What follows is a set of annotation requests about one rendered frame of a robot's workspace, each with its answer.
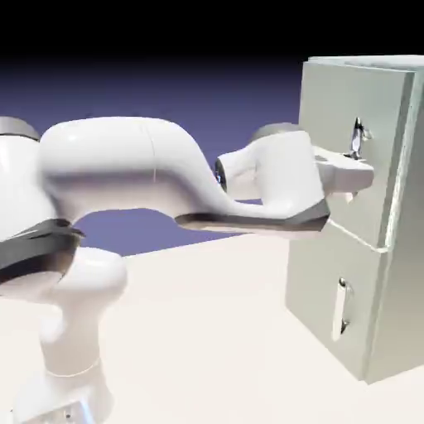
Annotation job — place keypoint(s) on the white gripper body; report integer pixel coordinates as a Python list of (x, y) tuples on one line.
[(347, 177)]

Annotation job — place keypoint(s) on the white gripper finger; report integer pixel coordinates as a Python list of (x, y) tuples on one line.
[(349, 196)]

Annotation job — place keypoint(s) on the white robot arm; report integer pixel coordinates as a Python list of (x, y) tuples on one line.
[(109, 165)]

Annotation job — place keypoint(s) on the tall pale cabinet door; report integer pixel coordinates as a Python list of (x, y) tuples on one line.
[(351, 96)]

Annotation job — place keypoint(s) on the short pale cabinet door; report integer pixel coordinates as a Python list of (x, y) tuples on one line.
[(318, 271)]

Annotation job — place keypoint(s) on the pale grey-green cabinet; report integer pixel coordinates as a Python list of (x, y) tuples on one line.
[(402, 265)]

